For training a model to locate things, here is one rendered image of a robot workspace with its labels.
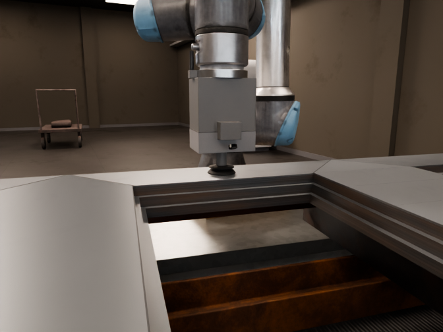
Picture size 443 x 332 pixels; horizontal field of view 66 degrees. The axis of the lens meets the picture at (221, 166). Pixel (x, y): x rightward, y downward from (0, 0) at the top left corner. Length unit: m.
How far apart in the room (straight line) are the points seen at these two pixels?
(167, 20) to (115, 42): 10.67
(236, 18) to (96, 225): 0.31
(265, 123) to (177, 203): 0.46
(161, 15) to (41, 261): 0.45
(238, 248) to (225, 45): 0.38
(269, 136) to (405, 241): 0.55
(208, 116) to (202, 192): 0.10
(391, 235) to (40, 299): 0.32
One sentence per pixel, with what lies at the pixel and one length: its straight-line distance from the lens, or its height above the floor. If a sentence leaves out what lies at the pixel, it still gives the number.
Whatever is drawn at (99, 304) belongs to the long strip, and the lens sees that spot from 0.22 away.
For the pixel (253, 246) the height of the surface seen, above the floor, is 0.68.
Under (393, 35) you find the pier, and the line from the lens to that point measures 4.48.
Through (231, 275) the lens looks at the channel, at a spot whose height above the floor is 0.72.
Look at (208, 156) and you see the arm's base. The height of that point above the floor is 0.81.
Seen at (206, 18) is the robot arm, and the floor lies 1.07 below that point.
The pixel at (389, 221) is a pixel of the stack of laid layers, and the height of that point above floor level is 0.84.
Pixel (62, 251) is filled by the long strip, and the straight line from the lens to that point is 0.29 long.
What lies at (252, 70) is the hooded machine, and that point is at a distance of 6.10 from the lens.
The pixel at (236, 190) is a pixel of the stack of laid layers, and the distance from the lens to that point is 0.48.
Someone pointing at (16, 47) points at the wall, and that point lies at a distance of 11.19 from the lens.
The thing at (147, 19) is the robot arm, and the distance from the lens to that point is 0.64.
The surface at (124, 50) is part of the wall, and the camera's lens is 11.30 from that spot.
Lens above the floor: 0.97
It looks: 12 degrees down
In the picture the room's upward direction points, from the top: straight up
